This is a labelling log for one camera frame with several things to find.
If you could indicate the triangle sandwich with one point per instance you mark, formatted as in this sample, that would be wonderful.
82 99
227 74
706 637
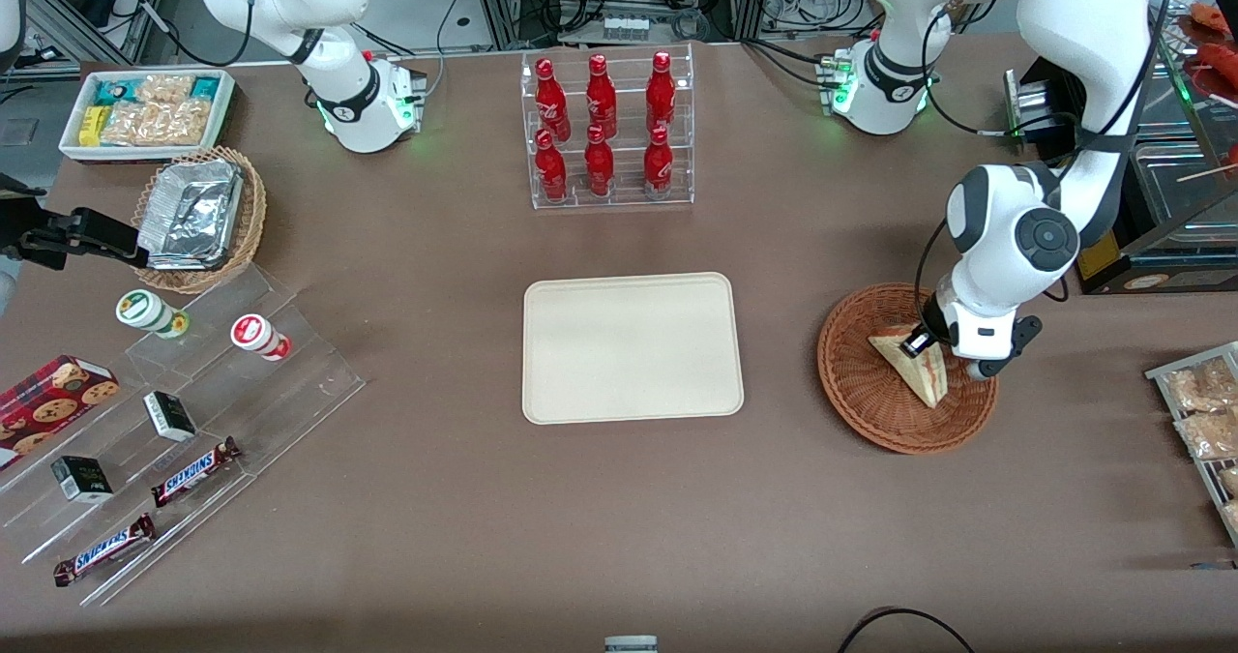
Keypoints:
919 377

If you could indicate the red lid cup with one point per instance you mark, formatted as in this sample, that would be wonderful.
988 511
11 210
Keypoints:
256 334

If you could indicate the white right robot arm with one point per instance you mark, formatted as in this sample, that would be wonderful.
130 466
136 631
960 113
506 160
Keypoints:
338 102

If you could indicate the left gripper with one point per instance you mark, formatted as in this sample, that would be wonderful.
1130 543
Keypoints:
930 324

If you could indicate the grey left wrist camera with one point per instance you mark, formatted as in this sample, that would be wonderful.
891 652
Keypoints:
1023 331

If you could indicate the snickers bar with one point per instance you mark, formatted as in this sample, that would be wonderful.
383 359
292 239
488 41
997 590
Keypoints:
102 549
193 471

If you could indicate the stacked aluminium foil containers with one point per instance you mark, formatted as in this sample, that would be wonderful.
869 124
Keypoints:
189 213

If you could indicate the light wicker basket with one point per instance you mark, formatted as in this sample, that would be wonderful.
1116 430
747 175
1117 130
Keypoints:
253 208

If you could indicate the green lid cup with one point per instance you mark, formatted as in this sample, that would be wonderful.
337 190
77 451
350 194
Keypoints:
145 310

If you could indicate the red cola bottle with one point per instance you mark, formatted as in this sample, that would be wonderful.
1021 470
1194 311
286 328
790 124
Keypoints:
601 97
599 164
552 102
551 169
658 164
661 92

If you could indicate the black food warmer case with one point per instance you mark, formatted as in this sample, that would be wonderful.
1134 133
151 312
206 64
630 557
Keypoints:
1161 281

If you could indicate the clear bag of crackers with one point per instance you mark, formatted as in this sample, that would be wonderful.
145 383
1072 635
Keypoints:
164 87
155 123

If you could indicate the beige plastic tray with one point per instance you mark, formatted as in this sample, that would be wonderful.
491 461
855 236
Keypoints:
580 353

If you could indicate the brown wicker basket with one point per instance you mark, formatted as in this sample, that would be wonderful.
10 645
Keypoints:
861 382

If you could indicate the clear acrylic step display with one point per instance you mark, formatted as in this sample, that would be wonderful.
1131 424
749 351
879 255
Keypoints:
290 392

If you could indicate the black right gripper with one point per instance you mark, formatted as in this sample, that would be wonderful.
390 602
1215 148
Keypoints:
50 237

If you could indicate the white power strip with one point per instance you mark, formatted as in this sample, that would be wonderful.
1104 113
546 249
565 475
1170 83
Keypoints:
625 28

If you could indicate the teal snack packet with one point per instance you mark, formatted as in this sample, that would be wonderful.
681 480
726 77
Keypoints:
114 92
205 88

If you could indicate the white rectangular snack bin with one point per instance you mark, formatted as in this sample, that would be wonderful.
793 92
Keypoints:
224 102

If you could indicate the clear acrylic bottle rack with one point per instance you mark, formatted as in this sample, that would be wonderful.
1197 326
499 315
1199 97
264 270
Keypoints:
629 198

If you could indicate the clear bag of fried snacks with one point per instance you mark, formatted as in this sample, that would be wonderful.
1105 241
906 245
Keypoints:
1199 387
1209 435

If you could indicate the yellow snack packet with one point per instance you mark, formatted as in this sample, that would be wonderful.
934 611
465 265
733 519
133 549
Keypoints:
92 126

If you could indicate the grey device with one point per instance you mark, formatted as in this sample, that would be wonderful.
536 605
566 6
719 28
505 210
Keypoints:
631 644

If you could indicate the red chocolate chip cookie box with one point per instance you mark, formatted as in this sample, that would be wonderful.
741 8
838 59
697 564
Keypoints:
48 401

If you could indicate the small black box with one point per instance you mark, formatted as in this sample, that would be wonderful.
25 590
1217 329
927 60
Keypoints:
82 479
169 416

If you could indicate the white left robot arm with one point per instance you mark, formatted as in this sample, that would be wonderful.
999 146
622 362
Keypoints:
1083 14

